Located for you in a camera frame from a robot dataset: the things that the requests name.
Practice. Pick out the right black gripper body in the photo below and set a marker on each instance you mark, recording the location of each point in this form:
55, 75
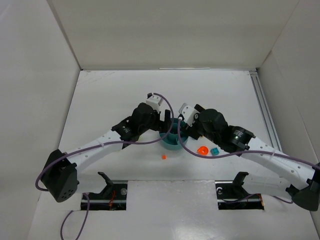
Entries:
191, 130

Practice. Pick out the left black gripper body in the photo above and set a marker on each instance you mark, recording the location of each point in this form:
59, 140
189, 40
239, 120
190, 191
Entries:
163, 123

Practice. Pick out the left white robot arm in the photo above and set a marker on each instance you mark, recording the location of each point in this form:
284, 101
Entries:
62, 169

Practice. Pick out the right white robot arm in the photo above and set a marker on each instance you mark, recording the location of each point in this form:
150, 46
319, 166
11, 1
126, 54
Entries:
297, 180

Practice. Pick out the teal round divided container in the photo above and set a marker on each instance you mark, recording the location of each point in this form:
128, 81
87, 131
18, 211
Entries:
171, 141

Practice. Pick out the orange round lego piece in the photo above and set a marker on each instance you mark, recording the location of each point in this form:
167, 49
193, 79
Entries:
203, 150

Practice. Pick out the teal small lego brick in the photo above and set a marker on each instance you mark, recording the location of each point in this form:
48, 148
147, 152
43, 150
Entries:
215, 151

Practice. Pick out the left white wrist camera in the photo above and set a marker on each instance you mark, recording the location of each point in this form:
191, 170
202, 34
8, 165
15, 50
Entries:
154, 101

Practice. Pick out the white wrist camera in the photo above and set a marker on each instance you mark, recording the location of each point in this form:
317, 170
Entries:
154, 101
187, 114

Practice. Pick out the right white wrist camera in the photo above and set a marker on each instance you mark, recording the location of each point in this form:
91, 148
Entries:
187, 114

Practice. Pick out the aluminium rail right edge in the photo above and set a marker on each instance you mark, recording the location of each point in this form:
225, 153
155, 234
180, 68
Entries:
264, 108

